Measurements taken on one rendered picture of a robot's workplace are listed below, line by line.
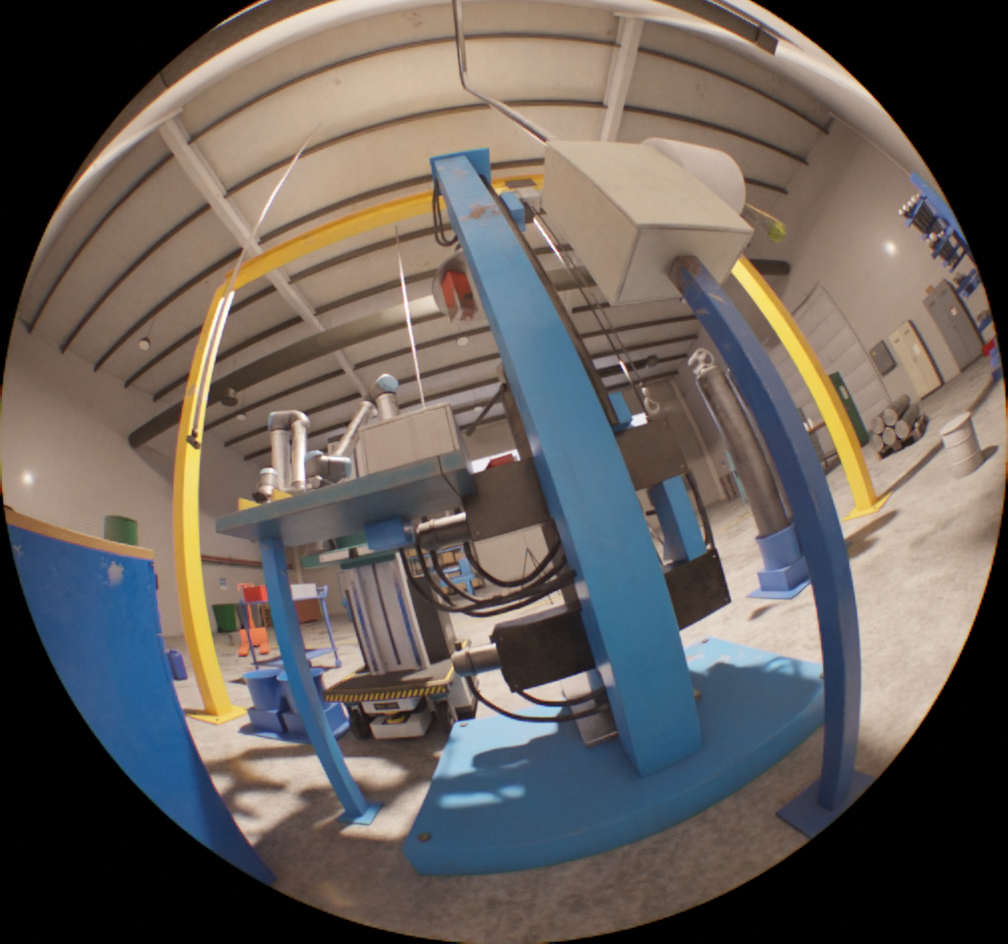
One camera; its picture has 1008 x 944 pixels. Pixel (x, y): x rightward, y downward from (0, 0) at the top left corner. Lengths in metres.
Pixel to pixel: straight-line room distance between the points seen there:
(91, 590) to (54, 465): 10.33
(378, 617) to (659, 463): 1.62
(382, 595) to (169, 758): 1.46
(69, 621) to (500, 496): 1.15
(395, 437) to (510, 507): 0.39
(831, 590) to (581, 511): 0.53
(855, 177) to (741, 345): 11.35
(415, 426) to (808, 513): 0.79
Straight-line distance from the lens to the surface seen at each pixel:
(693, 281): 0.63
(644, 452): 1.09
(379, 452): 0.80
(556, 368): 0.88
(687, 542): 1.10
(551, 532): 1.21
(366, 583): 1.99
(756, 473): 2.18
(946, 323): 10.40
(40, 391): 11.58
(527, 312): 0.99
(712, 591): 1.16
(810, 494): 0.55
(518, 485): 0.98
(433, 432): 0.78
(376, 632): 2.01
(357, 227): 3.66
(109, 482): 11.77
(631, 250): 0.59
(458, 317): 1.58
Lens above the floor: 0.80
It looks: 20 degrees up
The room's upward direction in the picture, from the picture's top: 17 degrees counter-clockwise
